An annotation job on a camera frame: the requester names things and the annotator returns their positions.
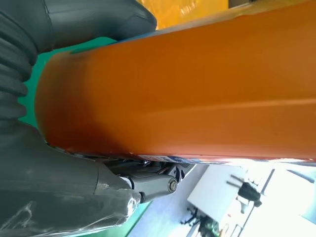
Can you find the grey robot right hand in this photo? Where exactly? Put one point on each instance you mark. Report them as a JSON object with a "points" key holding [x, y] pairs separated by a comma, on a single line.
{"points": [[49, 186]]}

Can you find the white desk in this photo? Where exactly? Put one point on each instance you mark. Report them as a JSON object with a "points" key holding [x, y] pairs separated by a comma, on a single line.
{"points": [[212, 193]]}

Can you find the yellow plastic wrapped box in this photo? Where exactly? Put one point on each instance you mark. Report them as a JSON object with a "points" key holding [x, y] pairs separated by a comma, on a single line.
{"points": [[185, 11]]}

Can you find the black desk tool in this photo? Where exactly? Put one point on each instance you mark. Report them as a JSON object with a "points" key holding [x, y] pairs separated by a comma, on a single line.
{"points": [[248, 193]]}

